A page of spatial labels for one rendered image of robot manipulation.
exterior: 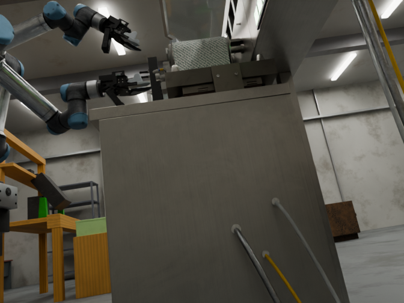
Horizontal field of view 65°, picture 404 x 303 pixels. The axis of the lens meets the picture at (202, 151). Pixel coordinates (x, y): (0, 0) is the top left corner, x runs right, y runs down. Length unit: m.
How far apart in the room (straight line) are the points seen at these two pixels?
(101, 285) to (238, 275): 3.41
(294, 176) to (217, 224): 0.28
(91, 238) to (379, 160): 7.85
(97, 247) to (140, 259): 3.32
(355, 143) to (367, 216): 1.98
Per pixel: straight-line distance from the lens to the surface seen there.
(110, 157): 1.01
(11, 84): 1.44
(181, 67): 1.40
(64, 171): 9.42
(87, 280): 4.30
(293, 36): 1.35
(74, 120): 1.35
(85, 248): 4.30
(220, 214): 0.95
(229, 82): 1.12
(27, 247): 9.57
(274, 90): 1.09
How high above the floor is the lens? 0.45
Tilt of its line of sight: 15 degrees up
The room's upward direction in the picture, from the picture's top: 9 degrees counter-clockwise
